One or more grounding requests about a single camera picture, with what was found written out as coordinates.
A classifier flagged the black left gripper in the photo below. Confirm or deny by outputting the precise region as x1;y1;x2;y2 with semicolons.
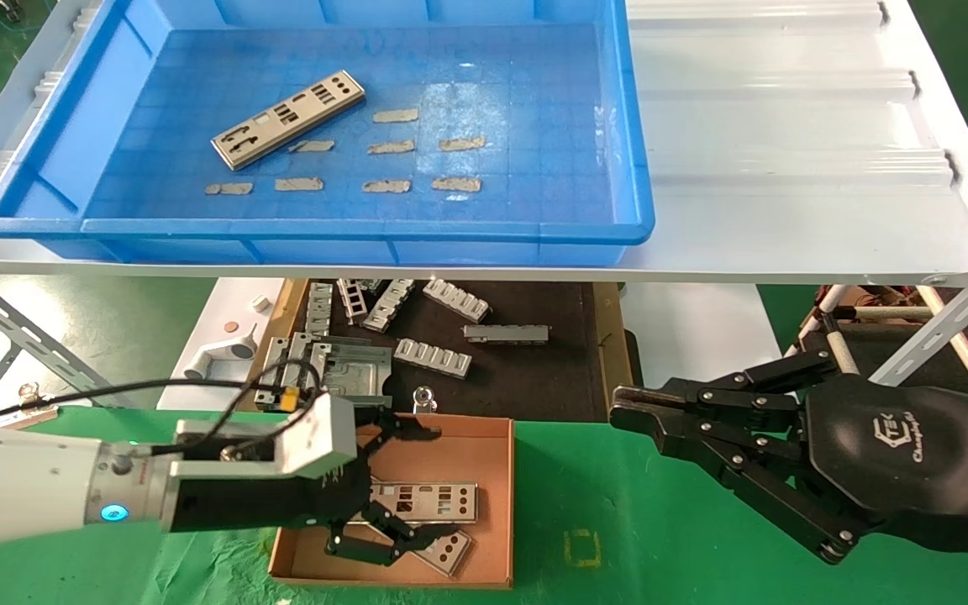
169;414;458;566

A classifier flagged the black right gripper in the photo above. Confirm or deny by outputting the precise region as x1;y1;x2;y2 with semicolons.
610;351;968;566

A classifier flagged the metal IO shield plate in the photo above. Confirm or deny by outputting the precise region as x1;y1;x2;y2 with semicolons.
358;481;479;524
341;521;474;579

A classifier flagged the brown cardboard box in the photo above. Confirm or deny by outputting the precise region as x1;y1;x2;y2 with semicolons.
268;412;515;589

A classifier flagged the blue plastic tray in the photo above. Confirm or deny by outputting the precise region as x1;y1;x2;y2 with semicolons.
0;0;655;268

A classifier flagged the large metal chassis plate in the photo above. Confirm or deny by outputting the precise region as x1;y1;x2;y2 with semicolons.
255;332;394;413

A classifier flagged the large green tablecloth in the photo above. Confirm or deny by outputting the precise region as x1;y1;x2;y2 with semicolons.
0;408;968;605

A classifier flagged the wood-framed black mat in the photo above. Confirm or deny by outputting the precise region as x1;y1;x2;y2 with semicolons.
270;280;640;423

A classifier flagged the gray metal bar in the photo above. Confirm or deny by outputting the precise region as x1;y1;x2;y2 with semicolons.
462;324;551;345

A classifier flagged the white pipe fitting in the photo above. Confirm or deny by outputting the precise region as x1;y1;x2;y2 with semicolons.
184;324;256;381

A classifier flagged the metal plate in bin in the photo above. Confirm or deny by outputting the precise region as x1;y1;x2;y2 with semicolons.
211;71;366;172

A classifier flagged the gray wrist camera box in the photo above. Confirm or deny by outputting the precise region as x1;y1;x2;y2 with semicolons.
173;391;359;480

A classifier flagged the slotted metal bracket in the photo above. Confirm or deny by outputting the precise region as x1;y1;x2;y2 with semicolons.
392;338;474;379
305;281;334;339
336;279;369;326
363;279;417;334
422;279;492;324

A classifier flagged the white pipe frame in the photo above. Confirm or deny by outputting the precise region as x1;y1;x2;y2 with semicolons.
799;284;968;379

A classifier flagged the black camera cable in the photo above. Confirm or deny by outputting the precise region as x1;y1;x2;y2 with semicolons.
0;360;323;461

